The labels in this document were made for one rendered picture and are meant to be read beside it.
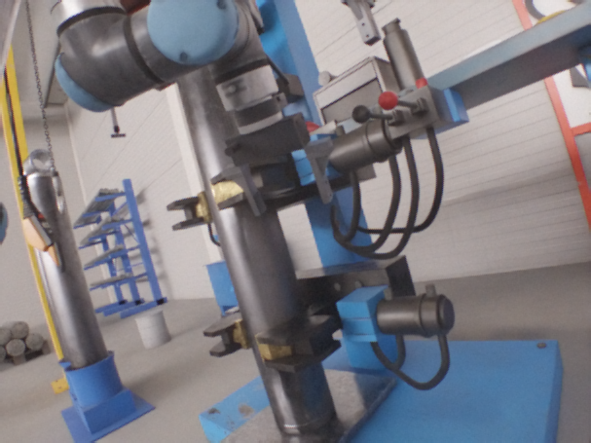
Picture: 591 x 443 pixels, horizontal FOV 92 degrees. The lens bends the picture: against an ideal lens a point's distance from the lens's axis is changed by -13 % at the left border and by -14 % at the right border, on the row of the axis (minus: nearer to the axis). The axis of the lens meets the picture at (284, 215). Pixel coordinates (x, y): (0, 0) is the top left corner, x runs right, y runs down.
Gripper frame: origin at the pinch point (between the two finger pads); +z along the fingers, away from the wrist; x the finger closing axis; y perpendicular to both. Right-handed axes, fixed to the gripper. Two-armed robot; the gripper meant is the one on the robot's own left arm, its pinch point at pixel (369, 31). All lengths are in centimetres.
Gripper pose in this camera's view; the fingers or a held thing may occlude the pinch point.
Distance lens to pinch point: 67.4
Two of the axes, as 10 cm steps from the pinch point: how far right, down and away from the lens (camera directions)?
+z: 2.8, 9.6, -0.3
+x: 6.9, -1.8, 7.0
